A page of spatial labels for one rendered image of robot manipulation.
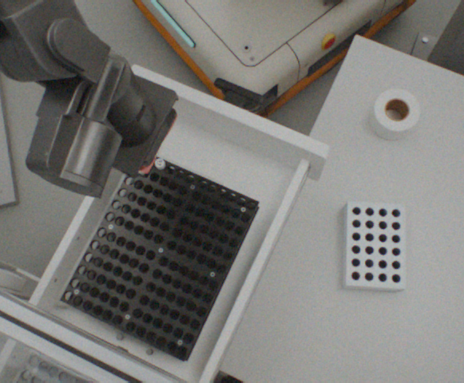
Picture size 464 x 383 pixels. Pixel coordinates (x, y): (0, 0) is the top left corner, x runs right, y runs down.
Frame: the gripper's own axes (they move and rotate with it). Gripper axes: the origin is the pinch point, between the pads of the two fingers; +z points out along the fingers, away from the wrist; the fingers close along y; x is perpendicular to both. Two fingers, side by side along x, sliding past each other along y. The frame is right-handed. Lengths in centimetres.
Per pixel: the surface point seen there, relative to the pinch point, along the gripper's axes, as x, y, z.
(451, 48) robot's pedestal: -31, 66, 63
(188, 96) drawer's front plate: 0.5, 9.9, 5.0
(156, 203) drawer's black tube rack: -1.5, -4.4, 7.7
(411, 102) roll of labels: -26.4, 27.6, 19.4
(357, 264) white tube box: -28.6, 1.6, 21.9
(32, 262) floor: 51, -23, 95
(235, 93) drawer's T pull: -4.4, 13.5, 7.1
